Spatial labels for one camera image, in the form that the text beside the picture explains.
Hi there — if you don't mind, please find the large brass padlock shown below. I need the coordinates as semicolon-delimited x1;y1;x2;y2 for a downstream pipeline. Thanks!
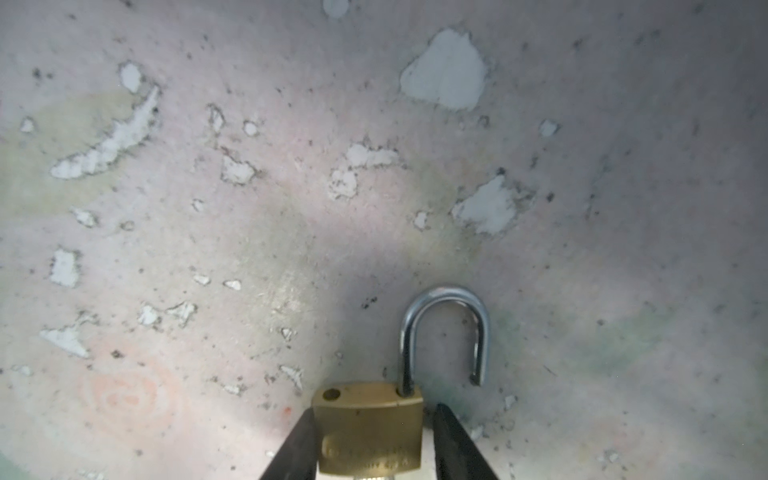
311;285;490;478

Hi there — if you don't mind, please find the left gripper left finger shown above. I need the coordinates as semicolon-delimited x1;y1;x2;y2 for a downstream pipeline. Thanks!
260;408;318;480

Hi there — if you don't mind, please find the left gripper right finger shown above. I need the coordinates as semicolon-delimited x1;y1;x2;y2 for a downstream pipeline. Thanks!
433;403;498;480

